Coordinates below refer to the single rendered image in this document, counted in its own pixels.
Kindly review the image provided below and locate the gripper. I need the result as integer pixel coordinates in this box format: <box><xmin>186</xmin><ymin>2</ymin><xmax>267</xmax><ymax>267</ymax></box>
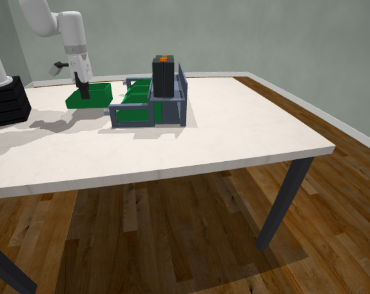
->
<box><xmin>66</xmin><ymin>52</ymin><xmax>93</xmax><ymax>99</ymax></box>

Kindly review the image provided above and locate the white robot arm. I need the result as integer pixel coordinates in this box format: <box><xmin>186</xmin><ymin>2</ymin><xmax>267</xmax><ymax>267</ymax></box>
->
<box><xmin>0</xmin><ymin>0</ymin><xmax>88</xmax><ymax>87</ymax></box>

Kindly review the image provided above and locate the grey shelf rack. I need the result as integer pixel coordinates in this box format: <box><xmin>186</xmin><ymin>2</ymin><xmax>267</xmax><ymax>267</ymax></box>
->
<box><xmin>104</xmin><ymin>64</ymin><xmax>188</xmax><ymax>128</ymax></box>

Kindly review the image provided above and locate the black case with orange latches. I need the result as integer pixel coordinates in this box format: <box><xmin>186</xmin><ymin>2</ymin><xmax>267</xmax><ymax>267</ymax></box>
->
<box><xmin>152</xmin><ymin>58</ymin><xmax>174</xmax><ymax>97</ymax></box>

